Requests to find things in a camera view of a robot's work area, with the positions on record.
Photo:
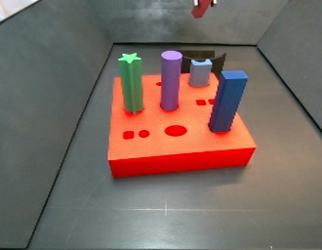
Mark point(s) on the purple cylinder peg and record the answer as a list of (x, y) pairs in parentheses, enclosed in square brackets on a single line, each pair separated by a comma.
[(171, 73)]

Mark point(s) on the red peg board block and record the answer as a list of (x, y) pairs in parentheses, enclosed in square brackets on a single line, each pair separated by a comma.
[(160, 141)]

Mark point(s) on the light blue arch peg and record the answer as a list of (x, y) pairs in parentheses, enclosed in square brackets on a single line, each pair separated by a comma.
[(199, 73)]

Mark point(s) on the black curved peg stand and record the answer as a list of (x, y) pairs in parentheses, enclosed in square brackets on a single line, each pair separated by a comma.
[(202, 56)]

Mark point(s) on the green star peg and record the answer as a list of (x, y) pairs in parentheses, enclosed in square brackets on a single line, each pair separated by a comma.
[(129, 65)]

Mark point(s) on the dark blue square peg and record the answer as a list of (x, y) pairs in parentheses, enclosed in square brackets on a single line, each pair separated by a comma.
[(227, 100)]

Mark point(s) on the red hexagon peg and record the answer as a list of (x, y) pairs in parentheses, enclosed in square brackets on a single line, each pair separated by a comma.
[(199, 10)]

